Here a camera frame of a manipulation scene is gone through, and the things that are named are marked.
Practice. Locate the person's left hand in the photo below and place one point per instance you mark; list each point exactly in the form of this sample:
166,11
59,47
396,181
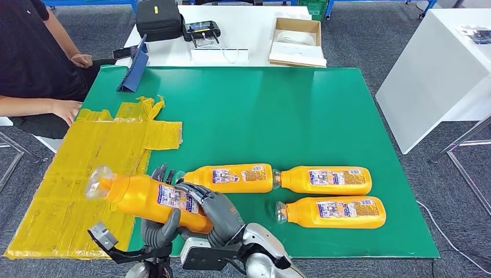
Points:
82,60

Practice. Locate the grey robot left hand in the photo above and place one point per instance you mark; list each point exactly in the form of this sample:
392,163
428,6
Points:
157,234

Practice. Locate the person's right hand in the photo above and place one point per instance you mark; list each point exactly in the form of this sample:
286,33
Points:
67,109

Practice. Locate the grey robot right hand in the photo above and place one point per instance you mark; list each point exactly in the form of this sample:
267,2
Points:
224,218

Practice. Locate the orange detergent bottle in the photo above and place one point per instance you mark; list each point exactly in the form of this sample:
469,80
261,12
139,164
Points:
138,195
203,180
307,215
299,182

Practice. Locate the person's right forearm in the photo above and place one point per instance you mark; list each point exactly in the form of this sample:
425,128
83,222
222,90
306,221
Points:
27,105

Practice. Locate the person's left forearm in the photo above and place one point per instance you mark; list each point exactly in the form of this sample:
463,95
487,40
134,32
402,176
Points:
61,34

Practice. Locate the white seat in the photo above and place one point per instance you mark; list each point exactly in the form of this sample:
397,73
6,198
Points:
51,144

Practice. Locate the black phone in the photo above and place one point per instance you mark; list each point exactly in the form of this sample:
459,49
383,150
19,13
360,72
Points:
122,52

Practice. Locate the blue folio tablet case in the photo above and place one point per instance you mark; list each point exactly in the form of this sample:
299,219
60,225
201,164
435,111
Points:
133,74

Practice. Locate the person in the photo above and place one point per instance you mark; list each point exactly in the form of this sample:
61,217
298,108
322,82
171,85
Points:
23,50

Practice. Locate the yellow taped sheet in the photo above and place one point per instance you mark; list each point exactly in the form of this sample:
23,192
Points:
65,184

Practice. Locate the black carrying case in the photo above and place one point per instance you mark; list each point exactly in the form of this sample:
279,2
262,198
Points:
158,20

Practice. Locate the green table mat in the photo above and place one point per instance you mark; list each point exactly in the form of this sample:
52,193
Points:
268,126

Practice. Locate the black remote controller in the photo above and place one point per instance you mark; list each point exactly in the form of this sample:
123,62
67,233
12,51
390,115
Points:
200,30

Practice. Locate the white desk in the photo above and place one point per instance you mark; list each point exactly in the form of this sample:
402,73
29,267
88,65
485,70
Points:
245,27

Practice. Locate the white sheet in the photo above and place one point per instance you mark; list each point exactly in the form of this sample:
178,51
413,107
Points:
297,53

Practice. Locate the white pouch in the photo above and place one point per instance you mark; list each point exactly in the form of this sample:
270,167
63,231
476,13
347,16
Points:
293,38

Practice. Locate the open cardboard box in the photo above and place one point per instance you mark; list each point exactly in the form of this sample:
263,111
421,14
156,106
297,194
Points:
298,24

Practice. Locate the green plastic crate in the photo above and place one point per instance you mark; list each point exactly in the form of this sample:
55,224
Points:
316,7

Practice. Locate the white panel-sided table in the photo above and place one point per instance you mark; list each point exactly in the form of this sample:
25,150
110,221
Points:
429,76

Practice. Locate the blue castor leg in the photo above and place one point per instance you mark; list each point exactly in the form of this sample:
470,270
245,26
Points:
429,7

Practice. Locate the printed booklet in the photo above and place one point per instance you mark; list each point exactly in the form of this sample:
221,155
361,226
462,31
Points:
477,35

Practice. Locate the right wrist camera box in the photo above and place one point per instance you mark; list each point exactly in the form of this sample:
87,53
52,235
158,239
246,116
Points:
203,257

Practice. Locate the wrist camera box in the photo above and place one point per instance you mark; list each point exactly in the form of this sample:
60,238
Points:
103,236
203,257

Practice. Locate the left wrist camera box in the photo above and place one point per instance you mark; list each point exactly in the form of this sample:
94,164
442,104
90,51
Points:
103,236

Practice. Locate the blue shelf frame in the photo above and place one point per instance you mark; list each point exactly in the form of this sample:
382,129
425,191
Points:
88,2

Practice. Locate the metal chair frame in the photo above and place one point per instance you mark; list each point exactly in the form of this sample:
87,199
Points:
17,144

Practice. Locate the blue rack post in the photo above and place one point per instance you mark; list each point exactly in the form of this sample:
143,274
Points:
330,7

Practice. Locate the metal table frame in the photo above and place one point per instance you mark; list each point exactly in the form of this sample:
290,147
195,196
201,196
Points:
475,143

